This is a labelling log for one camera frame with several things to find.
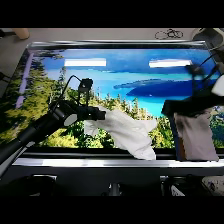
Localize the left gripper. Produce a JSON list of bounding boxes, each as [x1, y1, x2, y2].
[[76, 105, 107, 122]]

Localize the white T-shirt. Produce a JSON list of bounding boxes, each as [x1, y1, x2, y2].
[[82, 106, 158, 161]]

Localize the grey garment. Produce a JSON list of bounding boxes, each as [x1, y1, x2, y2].
[[173, 109, 220, 162]]

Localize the black cable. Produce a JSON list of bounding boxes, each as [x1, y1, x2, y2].
[[154, 28, 185, 41], [61, 74, 83, 101]]

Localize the silver frame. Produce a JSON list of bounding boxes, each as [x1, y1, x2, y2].
[[0, 39, 224, 197]]

